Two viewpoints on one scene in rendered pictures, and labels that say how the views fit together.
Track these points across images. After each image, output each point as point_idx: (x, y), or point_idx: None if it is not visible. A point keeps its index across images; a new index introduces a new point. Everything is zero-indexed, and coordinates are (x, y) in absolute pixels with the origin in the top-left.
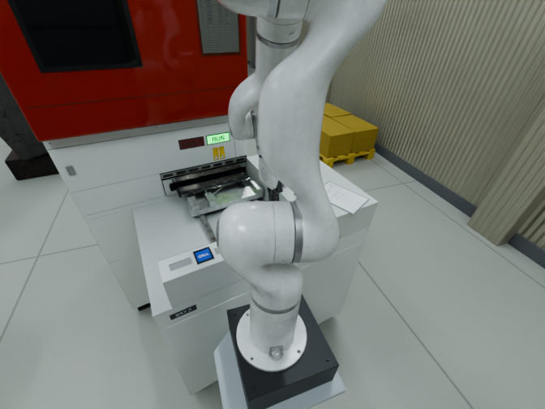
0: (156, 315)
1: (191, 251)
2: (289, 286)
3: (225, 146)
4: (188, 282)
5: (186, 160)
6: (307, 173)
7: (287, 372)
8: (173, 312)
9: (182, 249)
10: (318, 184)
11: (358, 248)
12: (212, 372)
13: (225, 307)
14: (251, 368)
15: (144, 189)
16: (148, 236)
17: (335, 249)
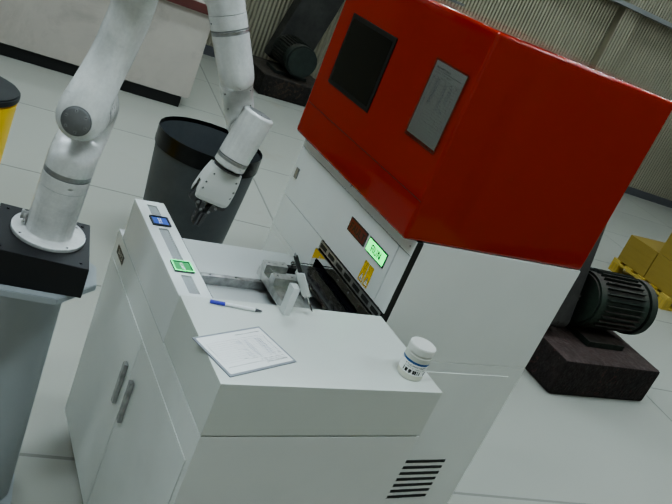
0: (119, 230)
1: (168, 219)
2: (56, 145)
3: (374, 271)
4: (135, 221)
5: (343, 247)
6: (89, 50)
7: (7, 224)
8: (120, 244)
9: (204, 262)
10: (85, 62)
11: (177, 466)
12: (77, 404)
13: (121, 302)
14: None
15: (306, 243)
16: (233, 250)
17: (57, 116)
